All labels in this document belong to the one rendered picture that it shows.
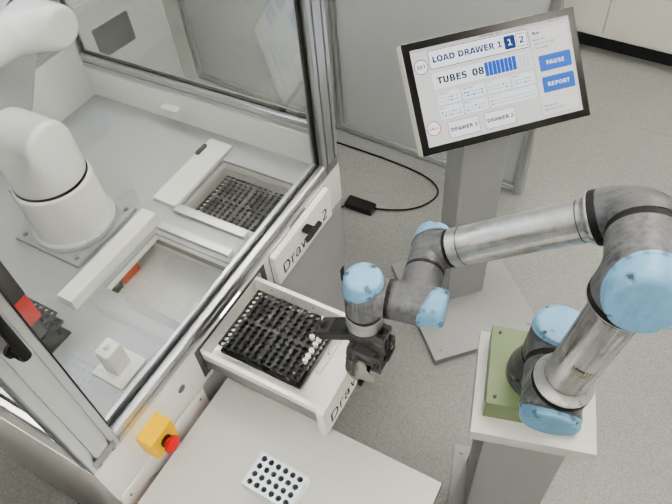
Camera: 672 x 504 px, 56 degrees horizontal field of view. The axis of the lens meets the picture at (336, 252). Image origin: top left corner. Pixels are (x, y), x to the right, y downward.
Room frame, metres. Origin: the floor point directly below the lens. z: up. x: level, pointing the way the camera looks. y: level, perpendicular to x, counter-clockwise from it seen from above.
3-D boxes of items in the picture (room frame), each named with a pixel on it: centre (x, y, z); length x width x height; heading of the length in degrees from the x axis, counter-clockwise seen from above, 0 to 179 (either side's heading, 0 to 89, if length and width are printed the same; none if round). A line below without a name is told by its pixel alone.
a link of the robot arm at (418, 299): (0.67, -0.14, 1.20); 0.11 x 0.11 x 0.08; 69
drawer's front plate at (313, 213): (1.16, 0.09, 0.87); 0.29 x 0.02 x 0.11; 147
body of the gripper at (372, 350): (0.69, -0.05, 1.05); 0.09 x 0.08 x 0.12; 57
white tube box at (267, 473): (0.52, 0.19, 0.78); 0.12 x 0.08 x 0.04; 55
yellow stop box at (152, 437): (0.61, 0.43, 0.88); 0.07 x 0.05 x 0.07; 147
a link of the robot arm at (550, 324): (0.67, -0.44, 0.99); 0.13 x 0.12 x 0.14; 159
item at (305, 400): (0.83, 0.17, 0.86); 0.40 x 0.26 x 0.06; 57
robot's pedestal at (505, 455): (0.68, -0.44, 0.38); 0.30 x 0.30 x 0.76; 72
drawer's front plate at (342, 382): (0.72, -0.01, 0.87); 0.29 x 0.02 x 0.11; 147
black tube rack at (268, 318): (0.83, 0.16, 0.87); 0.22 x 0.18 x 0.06; 57
